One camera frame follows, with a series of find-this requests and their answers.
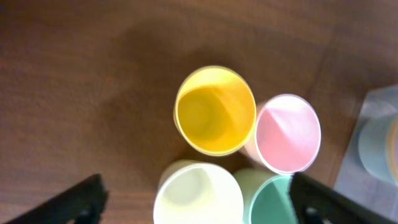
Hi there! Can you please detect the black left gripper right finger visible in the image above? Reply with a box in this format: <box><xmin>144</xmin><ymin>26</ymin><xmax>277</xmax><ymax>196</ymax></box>
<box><xmin>289</xmin><ymin>172</ymin><xmax>395</xmax><ymax>224</ymax></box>

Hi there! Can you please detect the yellow plastic cup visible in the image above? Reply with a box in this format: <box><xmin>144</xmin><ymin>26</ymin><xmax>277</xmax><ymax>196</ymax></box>
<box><xmin>173</xmin><ymin>65</ymin><xmax>256</xmax><ymax>157</ymax></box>

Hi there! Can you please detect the pink plastic cup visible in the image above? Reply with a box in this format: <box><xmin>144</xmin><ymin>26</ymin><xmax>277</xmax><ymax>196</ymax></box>
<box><xmin>239</xmin><ymin>94</ymin><xmax>322</xmax><ymax>175</ymax></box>

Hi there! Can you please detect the yellow plastic bowl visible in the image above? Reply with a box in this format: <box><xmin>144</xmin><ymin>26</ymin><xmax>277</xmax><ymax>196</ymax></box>
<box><xmin>386</xmin><ymin>118</ymin><xmax>397</xmax><ymax>182</ymax></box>

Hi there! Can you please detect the cream plastic cup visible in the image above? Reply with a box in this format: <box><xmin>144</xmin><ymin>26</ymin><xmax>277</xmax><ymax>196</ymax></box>
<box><xmin>153</xmin><ymin>159</ymin><xmax>244</xmax><ymax>224</ymax></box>

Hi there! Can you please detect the green plastic cup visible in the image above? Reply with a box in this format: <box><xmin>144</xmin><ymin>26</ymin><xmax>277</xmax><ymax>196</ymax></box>
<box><xmin>233</xmin><ymin>169</ymin><xmax>298</xmax><ymax>224</ymax></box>

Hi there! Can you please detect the clear plastic container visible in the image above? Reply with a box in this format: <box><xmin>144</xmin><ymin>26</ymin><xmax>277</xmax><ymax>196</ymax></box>
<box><xmin>334</xmin><ymin>85</ymin><xmax>397</xmax><ymax>222</ymax></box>

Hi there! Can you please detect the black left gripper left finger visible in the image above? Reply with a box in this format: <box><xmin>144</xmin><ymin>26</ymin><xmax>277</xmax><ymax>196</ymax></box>
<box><xmin>5</xmin><ymin>174</ymin><xmax>109</xmax><ymax>224</ymax></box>

